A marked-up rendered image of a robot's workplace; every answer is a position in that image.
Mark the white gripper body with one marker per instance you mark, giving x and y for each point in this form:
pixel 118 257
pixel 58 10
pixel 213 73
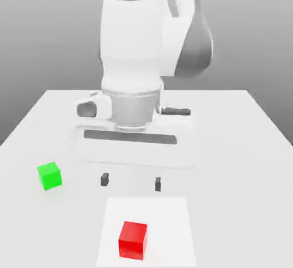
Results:
pixel 130 152

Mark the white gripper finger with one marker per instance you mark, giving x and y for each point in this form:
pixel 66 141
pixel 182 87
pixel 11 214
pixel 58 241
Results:
pixel 157 184
pixel 104 179

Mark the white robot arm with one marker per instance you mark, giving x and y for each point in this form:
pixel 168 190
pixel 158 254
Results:
pixel 130 44

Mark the small green cube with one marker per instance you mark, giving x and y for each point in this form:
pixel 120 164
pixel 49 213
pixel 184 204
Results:
pixel 50 176

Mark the small red cube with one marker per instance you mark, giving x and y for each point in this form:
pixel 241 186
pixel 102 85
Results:
pixel 132 240

